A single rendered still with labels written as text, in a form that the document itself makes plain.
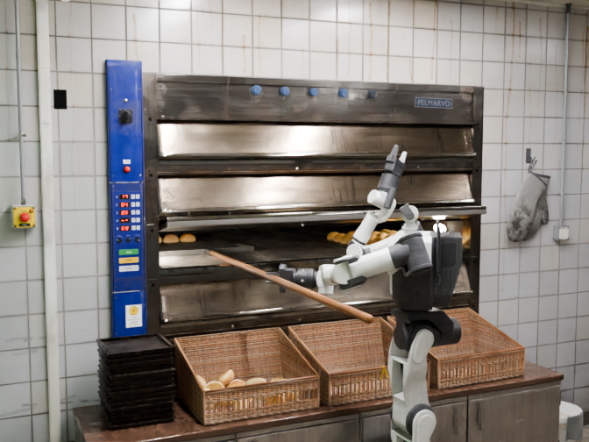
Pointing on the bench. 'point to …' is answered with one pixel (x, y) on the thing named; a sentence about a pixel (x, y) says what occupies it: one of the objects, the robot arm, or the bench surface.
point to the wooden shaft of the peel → (298, 288)
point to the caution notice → (133, 316)
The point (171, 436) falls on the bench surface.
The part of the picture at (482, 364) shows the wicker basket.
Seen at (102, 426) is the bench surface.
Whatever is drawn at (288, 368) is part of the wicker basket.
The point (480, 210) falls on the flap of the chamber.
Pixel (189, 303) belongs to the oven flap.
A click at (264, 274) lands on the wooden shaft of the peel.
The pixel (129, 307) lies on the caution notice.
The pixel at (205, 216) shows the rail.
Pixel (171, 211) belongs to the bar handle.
